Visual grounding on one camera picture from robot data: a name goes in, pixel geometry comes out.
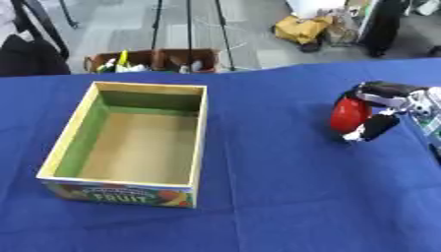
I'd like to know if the yellow bag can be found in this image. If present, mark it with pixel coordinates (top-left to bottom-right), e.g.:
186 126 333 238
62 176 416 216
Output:
270 15 335 45

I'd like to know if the red toy apple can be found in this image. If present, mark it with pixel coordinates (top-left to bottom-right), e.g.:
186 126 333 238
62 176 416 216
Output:
329 96 374 135

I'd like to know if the brown cardboard box with items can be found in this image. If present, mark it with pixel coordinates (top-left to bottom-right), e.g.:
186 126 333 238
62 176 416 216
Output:
83 47 222 74

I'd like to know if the black tripod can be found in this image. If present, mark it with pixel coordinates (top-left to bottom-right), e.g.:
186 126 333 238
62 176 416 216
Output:
150 0 238 73

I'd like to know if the tan box with green inside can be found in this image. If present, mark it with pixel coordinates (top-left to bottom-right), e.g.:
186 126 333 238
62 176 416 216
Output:
34 81 209 209

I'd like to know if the person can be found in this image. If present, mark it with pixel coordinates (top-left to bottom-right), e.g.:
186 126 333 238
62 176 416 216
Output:
361 0 410 58

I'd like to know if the black chair with dark garment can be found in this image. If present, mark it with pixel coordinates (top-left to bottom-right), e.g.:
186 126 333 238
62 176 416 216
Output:
0 0 73 78

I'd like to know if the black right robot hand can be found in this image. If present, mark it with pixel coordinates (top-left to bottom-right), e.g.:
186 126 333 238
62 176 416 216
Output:
338 81 441 143

